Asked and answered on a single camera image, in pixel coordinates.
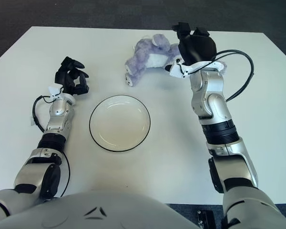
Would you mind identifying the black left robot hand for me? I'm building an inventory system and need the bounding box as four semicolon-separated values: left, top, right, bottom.
54;56;90;96

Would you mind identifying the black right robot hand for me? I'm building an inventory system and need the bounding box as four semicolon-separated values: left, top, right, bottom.
172;22;217;67

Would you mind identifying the purple plush bunny doll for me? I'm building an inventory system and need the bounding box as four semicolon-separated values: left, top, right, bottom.
124;34;227;87

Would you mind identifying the white plate with black rim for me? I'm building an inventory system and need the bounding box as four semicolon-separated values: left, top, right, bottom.
89;94;151;153

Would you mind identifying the white left wrist connector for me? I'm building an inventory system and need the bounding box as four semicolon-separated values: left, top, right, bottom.
48;85;62;99

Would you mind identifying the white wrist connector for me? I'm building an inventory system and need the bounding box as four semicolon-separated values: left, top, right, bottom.
169;63;194;79
48;85;62;99

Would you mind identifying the white right wrist connector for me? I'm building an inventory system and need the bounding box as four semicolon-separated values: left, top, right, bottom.
169;63;194;79

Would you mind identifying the grey robot torso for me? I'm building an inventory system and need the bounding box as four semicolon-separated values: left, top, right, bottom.
0;189;201;229

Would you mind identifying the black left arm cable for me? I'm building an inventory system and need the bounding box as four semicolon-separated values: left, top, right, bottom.
32;95;71;198

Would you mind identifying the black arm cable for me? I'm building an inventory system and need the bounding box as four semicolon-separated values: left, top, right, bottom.
213;49;255;102
32;95;71;198

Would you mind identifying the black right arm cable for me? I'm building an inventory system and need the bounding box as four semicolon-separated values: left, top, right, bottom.
213;49;255;102

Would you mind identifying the black metal bracket with screws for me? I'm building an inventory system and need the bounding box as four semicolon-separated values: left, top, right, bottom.
196;209;215;229

